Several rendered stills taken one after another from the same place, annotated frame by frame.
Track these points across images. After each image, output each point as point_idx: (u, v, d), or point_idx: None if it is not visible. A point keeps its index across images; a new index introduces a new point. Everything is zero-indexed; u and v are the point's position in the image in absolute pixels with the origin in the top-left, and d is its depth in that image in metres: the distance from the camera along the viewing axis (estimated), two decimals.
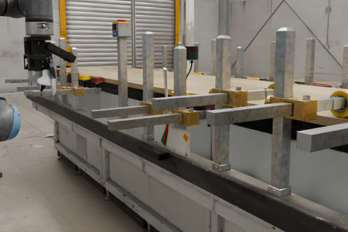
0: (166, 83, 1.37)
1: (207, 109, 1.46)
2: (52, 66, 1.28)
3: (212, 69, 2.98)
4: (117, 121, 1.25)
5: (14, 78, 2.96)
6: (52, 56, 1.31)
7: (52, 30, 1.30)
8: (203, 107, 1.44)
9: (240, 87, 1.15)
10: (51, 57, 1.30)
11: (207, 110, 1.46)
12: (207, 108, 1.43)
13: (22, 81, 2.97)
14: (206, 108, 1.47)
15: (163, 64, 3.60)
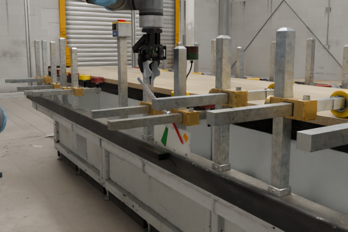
0: (146, 87, 1.50)
1: (207, 109, 1.46)
2: (159, 61, 1.49)
3: (212, 69, 2.98)
4: (117, 121, 1.25)
5: (14, 78, 2.96)
6: None
7: None
8: (203, 107, 1.44)
9: (240, 87, 1.15)
10: None
11: (207, 110, 1.46)
12: (207, 108, 1.43)
13: (22, 81, 2.97)
14: (206, 108, 1.47)
15: (163, 64, 3.60)
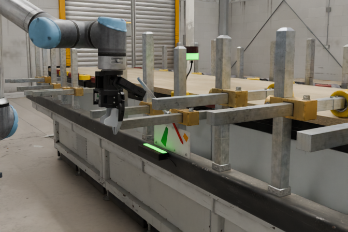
0: (146, 87, 1.50)
1: (213, 108, 1.48)
2: (122, 109, 1.22)
3: (212, 69, 2.98)
4: (127, 120, 1.27)
5: (14, 78, 2.96)
6: (123, 91, 1.24)
7: (125, 64, 1.23)
8: (209, 107, 1.46)
9: (240, 87, 1.15)
10: (122, 92, 1.23)
11: (214, 109, 1.48)
12: (214, 107, 1.45)
13: (22, 81, 2.97)
14: (212, 107, 1.48)
15: (163, 64, 3.60)
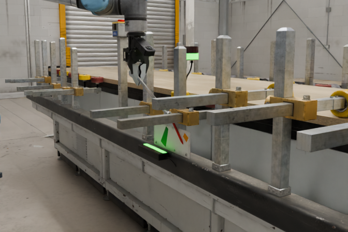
0: (146, 87, 1.50)
1: (213, 108, 1.48)
2: (128, 63, 1.51)
3: (212, 69, 2.98)
4: (127, 120, 1.27)
5: (14, 78, 2.96)
6: (134, 49, 1.50)
7: (133, 27, 1.49)
8: (209, 107, 1.46)
9: (240, 87, 1.15)
10: (131, 50, 1.50)
11: (214, 109, 1.48)
12: (214, 107, 1.45)
13: (22, 81, 2.97)
14: (212, 107, 1.48)
15: (163, 64, 3.60)
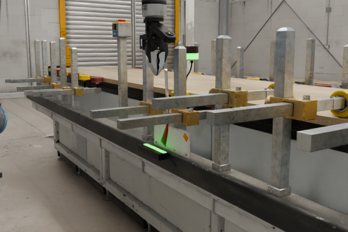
0: (167, 84, 1.37)
1: (213, 108, 1.48)
2: (146, 51, 1.38)
3: (212, 69, 2.98)
4: (127, 120, 1.27)
5: (14, 78, 2.96)
6: (152, 36, 1.38)
7: (151, 11, 1.36)
8: (209, 107, 1.46)
9: (240, 87, 1.15)
10: (149, 37, 1.38)
11: (214, 109, 1.48)
12: (214, 107, 1.45)
13: (22, 81, 2.97)
14: (212, 107, 1.48)
15: (163, 64, 3.60)
